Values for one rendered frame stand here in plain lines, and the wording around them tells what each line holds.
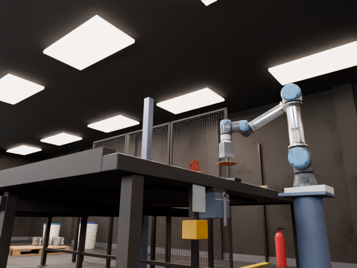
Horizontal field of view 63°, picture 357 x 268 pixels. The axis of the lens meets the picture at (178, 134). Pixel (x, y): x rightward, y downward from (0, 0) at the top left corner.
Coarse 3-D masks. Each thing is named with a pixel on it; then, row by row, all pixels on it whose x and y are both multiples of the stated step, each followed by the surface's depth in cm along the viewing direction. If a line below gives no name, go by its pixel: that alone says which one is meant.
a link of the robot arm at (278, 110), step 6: (282, 102) 199; (276, 108) 200; (282, 108) 198; (264, 114) 204; (270, 114) 201; (276, 114) 200; (282, 114) 201; (252, 120) 208; (258, 120) 204; (264, 120) 203; (270, 120) 202; (252, 126) 205; (258, 126) 205; (246, 132) 205
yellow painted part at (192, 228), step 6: (192, 216) 129; (186, 222) 127; (192, 222) 125; (198, 222) 125; (204, 222) 128; (186, 228) 126; (192, 228) 124; (198, 228) 124; (204, 228) 128; (186, 234) 126; (192, 234) 124; (198, 234) 123; (204, 234) 127
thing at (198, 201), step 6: (192, 186) 131; (198, 186) 134; (204, 186) 138; (192, 192) 130; (198, 192) 133; (204, 192) 137; (192, 198) 129; (198, 198) 132; (204, 198) 136; (192, 204) 129; (198, 204) 132; (204, 204) 135; (192, 210) 128; (198, 210) 131; (204, 210) 134
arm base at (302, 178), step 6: (294, 174) 186; (300, 174) 181; (306, 174) 179; (312, 174) 180; (294, 180) 185; (300, 180) 179; (306, 180) 177; (312, 180) 177; (294, 186) 182; (300, 186) 178
